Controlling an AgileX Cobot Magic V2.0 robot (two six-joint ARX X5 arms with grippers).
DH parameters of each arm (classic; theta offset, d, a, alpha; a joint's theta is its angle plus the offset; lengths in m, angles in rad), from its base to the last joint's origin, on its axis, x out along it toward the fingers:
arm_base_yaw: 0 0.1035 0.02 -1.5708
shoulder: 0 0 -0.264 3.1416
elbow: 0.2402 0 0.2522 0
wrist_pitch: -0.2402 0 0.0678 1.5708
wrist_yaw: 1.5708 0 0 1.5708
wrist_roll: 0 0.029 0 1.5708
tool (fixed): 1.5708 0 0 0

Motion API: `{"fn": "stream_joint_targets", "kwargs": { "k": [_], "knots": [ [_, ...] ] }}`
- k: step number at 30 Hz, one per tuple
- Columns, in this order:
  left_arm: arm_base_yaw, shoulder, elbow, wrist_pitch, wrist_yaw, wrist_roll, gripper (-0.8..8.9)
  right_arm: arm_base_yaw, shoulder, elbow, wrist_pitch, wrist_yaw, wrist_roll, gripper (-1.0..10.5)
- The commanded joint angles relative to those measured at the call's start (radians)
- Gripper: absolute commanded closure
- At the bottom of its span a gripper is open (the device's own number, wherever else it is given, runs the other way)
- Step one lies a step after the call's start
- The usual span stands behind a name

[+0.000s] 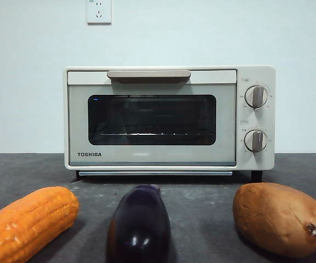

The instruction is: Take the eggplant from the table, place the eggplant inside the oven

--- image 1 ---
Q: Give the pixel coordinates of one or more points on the orange corn cob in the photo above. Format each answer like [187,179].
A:
[29,222]

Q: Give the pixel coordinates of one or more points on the cream Toshiba toaster oven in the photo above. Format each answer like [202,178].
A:
[256,76]

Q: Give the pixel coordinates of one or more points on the white wall socket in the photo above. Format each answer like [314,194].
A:
[99,12]

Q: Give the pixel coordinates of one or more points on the cream timer knob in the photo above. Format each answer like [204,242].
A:
[255,141]

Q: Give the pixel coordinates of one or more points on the cream temperature knob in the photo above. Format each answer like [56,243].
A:
[255,96]

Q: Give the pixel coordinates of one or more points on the brown sweet potato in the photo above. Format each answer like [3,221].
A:
[276,216]

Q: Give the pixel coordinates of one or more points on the dark purple eggplant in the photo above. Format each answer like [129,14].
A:
[140,222]

